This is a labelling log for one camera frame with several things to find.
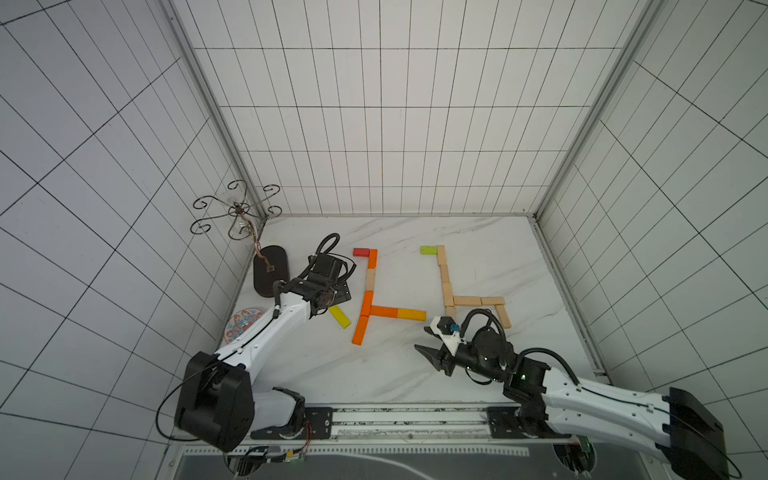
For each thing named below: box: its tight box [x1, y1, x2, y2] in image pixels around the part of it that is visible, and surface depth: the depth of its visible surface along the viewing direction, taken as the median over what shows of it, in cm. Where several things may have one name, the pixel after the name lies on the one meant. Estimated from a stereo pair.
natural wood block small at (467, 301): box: [454, 296, 482, 306], surface depth 97 cm
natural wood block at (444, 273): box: [438, 264, 450, 283], surface depth 105 cm
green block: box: [420, 246, 438, 255], surface depth 110 cm
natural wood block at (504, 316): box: [495, 304, 512, 329], surface depth 94 cm
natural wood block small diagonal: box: [480, 297, 505, 305], surface depth 97 cm
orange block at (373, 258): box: [368, 249, 379, 269], surface depth 108 cm
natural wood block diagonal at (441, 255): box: [437, 245, 447, 266], surface depth 109 cm
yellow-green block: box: [328, 305, 352, 329], surface depth 94 cm
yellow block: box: [397, 308, 427, 321], surface depth 94 cm
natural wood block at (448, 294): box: [442, 282, 455, 307], surface depth 100 cm
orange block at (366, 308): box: [358, 290, 374, 325], surface depth 94 cm
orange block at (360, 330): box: [352, 314, 370, 346], surface depth 91 cm
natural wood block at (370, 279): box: [366, 269, 376, 291], surface depth 104 cm
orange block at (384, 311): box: [369, 305, 399, 319], surface depth 94 cm
